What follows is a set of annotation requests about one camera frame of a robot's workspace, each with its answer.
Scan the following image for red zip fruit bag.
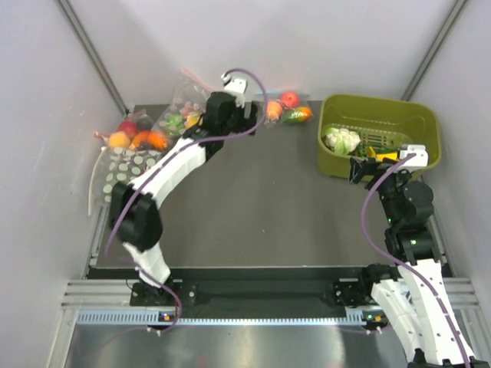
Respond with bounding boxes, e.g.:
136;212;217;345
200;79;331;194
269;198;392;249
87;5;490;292
93;110;171;151

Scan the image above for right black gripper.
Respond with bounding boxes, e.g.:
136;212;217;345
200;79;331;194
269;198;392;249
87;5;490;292
349;156;412;225

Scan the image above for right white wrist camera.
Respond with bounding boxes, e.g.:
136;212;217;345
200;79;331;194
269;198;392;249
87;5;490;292
398;144;429;172

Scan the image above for orange fake peach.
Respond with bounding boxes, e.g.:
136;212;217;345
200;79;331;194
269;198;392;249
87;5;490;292
266;100;283;120

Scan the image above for green fake beans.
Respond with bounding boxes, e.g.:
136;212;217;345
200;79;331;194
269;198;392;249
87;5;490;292
354;142;400;160

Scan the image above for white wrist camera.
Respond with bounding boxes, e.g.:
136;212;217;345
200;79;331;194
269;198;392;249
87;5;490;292
398;144;429;172
221;73;248;108

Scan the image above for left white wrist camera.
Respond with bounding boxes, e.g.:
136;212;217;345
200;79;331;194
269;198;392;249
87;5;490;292
221;73;248;108

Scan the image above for dark grey table mat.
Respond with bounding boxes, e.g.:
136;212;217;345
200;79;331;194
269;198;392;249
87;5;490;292
95;100;448;269

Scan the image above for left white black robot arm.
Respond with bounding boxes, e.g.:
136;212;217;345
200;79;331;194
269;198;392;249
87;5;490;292
109;92;261;304

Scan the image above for white fake cauliflower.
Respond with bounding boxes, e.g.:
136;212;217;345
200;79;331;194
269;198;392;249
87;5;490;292
322;127;361;155

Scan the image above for blue zip clear bag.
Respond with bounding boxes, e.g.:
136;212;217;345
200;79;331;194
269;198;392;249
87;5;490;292
264;90;314;128

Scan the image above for red fake apple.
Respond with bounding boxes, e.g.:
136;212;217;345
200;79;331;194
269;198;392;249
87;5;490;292
280;91;301;109

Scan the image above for yellow fake banana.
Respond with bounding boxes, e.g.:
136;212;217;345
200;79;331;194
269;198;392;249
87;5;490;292
365;146;399;162

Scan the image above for white dotted zip bag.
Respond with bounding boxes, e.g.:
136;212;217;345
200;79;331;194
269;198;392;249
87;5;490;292
87;147;165;215

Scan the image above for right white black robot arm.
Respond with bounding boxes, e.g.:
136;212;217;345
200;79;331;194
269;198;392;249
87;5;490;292
348;153;490;367

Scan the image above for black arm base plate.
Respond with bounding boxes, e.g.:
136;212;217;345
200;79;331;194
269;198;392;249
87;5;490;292
133;264;378;307

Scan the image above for grey slotted cable duct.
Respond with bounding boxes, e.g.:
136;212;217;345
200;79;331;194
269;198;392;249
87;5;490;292
77;309;383;327

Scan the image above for olive green plastic bin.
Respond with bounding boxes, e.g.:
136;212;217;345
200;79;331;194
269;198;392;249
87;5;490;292
317;94;442;179

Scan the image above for pink zip dotted bag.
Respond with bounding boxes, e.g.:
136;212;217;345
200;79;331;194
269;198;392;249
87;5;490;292
153;69;213;148

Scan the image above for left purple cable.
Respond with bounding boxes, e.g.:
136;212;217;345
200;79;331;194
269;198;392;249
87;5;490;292
104;68;267;334

